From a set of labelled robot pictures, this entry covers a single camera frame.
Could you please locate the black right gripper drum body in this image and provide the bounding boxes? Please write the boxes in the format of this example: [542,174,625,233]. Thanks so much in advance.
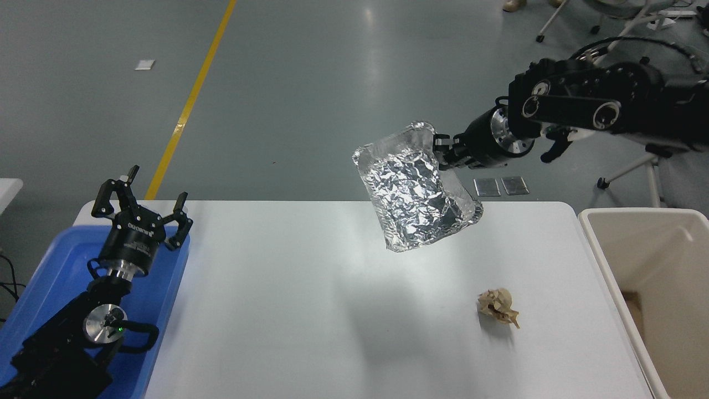
[454,110,508,170]

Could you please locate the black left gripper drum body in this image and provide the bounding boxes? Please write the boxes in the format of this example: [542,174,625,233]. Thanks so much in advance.
[100,206,168,274]

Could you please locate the foil tray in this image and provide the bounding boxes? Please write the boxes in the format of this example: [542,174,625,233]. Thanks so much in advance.
[352,121,484,253]

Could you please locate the blue plastic tray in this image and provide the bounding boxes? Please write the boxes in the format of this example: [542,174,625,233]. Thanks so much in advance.
[0,224,192,399]

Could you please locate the yellow floor tape line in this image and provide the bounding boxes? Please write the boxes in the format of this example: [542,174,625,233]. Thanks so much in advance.
[145,0,238,201]

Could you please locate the white side table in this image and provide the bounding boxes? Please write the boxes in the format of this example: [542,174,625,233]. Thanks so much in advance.
[0,179,24,216]

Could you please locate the person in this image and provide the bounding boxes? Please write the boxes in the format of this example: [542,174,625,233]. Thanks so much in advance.
[502,0,563,13]

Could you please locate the white wheeled office chair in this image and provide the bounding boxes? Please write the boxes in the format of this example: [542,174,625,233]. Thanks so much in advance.
[536,0,698,44]

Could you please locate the crumpled tan paper ball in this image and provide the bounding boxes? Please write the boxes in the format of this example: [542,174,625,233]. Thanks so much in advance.
[477,288,521,329]

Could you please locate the white office chair with armrest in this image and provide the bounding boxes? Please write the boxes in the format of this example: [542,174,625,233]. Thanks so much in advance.
[597,150,709,208]

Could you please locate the large pale bin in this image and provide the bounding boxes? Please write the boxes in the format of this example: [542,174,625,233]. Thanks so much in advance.
[578,208,709,399]

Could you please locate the black cables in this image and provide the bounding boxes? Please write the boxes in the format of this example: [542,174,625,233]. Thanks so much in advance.
[0,252,27,322]

